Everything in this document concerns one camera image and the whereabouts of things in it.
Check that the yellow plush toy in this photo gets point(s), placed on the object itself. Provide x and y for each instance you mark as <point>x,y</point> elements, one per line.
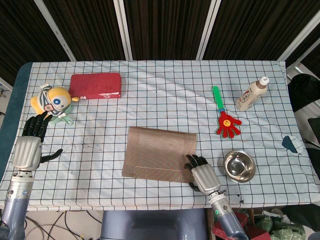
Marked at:
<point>58,96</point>

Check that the brown woven cloth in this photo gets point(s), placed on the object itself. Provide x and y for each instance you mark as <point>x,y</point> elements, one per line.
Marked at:
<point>155,155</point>

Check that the black chair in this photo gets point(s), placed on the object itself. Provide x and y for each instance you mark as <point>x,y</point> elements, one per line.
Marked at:
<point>305,92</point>

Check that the beige milk tea bottle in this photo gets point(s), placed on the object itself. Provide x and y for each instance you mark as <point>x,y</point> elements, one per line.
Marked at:
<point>248,96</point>

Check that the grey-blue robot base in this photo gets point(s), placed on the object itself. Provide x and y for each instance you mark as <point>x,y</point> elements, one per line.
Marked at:
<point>152,225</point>

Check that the red green hand clapper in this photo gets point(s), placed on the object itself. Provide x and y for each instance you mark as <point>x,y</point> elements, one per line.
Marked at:
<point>227,123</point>

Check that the green patterned bag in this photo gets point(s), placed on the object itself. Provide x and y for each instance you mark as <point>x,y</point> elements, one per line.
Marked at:
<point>282,230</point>

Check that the stainless steel bowl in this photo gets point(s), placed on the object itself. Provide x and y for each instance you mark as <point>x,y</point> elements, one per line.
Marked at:
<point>238,166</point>

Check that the red rectangular block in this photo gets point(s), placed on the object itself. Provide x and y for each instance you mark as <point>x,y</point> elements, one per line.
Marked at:
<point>95,85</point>

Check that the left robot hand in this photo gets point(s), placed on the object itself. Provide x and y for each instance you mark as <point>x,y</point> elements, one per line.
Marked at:
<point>26,152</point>

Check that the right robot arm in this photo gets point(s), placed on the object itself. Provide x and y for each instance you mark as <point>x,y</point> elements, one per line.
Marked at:
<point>225,215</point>

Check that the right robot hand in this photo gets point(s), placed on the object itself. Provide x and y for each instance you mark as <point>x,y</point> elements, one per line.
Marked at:
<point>205,176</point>

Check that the white partition frame post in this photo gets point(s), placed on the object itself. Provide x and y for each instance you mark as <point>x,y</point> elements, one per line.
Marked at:
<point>123,30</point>
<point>297,37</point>
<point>207,30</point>
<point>53,28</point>

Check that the white checkered tablecloth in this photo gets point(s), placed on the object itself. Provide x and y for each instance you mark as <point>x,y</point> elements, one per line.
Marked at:
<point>162,105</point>

